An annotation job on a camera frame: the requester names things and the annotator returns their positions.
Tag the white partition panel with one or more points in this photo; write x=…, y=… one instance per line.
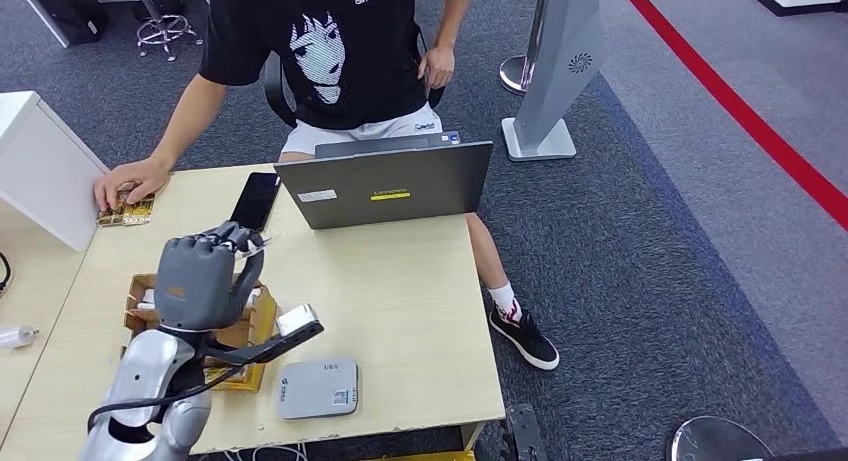
x=40, y=166

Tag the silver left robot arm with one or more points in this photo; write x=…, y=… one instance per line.
x=142, y=372

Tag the person's left hand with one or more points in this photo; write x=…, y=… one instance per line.
x=437, y=67

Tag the white board panel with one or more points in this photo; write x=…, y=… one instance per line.
x=40, y=11

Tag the wooden card organizer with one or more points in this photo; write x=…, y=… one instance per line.
x=255, y=325

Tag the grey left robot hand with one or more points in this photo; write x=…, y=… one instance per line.
x=195, y=279

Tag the black computer tower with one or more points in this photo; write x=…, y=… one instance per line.
x=69, y=11

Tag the black robot foot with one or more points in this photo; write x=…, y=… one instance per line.
x=526, y=435

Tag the person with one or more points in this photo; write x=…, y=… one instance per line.
x=358, y=60

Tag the person's right forearm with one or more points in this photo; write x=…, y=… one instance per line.
x=189, y=123

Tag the grey kiosk stand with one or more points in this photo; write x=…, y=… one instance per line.
x=556, y=60

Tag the white plug adapter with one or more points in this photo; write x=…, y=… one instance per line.
x=14, y=337

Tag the grey laptop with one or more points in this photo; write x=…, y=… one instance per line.
x=397, y=180

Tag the person's left forearm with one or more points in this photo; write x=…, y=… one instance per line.
x=454, y=14

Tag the black smartphone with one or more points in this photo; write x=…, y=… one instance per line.
x=255, y=200

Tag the chrome round base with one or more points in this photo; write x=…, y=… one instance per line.
x=719, y=441

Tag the chrome stool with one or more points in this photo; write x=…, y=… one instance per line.
x=161, y=27

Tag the white card stack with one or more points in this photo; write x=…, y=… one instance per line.
x=254, y=299
x=146, y=300

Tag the red floor tape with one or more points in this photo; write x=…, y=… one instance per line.
x=729, y=100

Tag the black office chair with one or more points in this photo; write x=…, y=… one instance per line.
x=278, y=94

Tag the chrome stanchion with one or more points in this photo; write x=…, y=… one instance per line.
x=513, y=74

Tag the person's right hand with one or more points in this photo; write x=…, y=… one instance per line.
x=136, y=176

